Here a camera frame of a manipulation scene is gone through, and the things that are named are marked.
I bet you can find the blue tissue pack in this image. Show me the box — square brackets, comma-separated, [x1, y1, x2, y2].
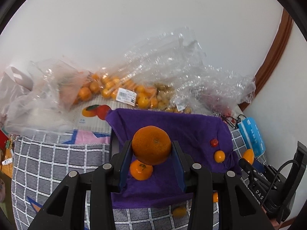
[237, 117, 267, 157]

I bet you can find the purple towel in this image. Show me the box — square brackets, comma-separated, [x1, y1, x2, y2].
[106, 108, 242, 209]

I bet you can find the grey checked star blanket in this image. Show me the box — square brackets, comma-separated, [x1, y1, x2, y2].
[11, 127, 268, 230]

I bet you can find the fruit-printed cardboard box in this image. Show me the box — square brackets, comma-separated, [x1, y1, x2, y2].
[72, 98, 116, 135]

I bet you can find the large orange mandarin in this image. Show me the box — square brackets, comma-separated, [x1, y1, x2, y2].
[132, 126, 172, 166]
[130, 159, 154, 181]

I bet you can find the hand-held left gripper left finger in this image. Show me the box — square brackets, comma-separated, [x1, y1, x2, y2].
[27, 140, 133, 230]

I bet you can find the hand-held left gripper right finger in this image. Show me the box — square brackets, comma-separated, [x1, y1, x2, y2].
[171, 140, 275, 230]

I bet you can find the clear bag of mandarins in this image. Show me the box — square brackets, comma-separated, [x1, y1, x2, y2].
[5, 59, 97, 135]

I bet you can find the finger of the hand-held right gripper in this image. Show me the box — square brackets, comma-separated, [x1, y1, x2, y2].
[253, 160, 277, 178]
[239, 158, 265, 188]

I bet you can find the white printed plastic bag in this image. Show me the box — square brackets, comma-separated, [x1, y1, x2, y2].
[0, 66, 34, 125]

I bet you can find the brown wooden door frame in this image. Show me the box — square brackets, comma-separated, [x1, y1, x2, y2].
[240, 7, 294, 112]

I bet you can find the clear bag of longans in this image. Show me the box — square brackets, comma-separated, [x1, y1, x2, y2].
[153, 27, 207, 114]

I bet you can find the wooden nightstand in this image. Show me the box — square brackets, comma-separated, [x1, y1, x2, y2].
[0, 136, 15, 190]

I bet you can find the black-rimmed tray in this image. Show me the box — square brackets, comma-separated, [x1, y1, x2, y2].
[110, 125, 120, 157]

